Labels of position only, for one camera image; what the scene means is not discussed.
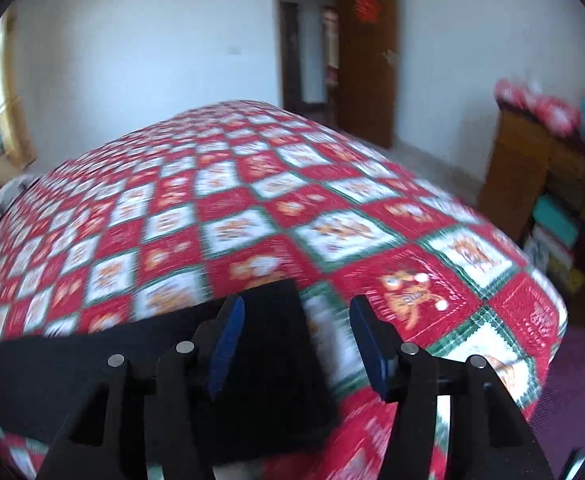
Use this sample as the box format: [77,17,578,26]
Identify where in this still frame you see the brown wooden dresser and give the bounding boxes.
[477,105,585,248]

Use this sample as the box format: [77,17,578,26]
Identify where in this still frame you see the brown wooden door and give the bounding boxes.
[335,0,398,148]

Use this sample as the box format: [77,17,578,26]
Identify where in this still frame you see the yellow patterned curtain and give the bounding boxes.
[0,14,38,169]

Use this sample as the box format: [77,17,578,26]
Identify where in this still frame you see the black pants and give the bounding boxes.
[0,280,343,467]

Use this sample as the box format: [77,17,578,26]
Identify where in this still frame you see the purple floor mat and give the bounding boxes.
[527,326,585,480]

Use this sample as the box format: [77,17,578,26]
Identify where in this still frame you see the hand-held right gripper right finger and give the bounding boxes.
[349,295,556,480]

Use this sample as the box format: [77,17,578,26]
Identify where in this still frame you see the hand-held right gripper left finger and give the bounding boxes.
[35,294,246,480]

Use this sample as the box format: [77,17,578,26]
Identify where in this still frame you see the red checkered cloth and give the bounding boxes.
[493,77,582,139]

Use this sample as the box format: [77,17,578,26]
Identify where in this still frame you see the teal box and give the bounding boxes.
[531,194,582,249]

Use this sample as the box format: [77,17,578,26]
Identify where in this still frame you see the brown wooden door frame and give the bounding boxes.
[272,0,353,113]

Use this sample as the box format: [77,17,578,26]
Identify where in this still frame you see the white patterned pillow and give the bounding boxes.
[0,174,39,242]

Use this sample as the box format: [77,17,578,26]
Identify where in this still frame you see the red checkered printed blanket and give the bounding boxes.
[0,100,568,480]

